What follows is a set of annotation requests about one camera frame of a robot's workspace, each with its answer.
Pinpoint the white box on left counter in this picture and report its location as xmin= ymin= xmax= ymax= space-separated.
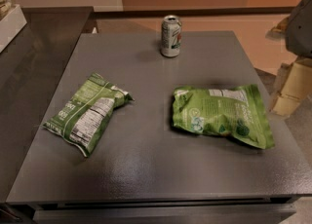
xmin=0 ymin=5 xmax=27 ymax=53

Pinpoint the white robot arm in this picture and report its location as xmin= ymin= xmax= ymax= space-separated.
xmin=286 ymin=0 xmax=312 ymax=58

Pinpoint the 7up soda can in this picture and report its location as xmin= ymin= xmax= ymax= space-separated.
xmin=161 ymin=15 xmax=182 ymax=57

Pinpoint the green jalapeno chip bag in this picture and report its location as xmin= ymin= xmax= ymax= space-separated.
xmin=173 ymin=85 xmax=275 ymax=149

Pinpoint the green chip bag nutrition label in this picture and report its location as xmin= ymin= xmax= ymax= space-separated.
xmin=43 ymin=73 xmax=134 ymax=158

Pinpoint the dark side counter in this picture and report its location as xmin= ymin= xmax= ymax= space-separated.
xmin=0 ymin=7 xmax=93 ymax=204

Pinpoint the packaged item on white box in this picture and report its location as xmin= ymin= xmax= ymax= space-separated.
xmin=0 ymin=0 xmax=12 ymax=20

